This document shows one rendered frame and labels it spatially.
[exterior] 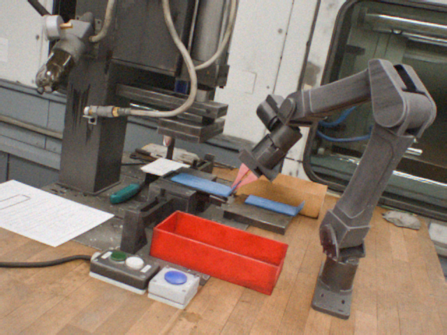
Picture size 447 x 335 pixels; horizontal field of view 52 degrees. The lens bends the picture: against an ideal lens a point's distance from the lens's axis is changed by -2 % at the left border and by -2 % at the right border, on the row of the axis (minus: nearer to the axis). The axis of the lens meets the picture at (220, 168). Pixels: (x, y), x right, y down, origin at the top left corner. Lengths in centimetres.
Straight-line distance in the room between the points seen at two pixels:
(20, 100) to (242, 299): 162
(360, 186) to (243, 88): 93
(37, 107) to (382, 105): 165
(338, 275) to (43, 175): 158
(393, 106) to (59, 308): 62
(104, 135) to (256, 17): 78
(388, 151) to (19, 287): 65
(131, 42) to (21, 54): 121
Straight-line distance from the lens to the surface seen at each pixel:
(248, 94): 171
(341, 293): 95
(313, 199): 132
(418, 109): 83
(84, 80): 116
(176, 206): 106
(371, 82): 85
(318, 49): 161
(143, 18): 109
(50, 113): 214
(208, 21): 106
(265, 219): 118
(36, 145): 222
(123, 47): 111
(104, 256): 86
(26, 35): 224
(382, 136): 84
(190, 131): 101
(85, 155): 119
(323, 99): 95
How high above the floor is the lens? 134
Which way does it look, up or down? 16 degrees down
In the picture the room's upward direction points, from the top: 11 degrees clockwise
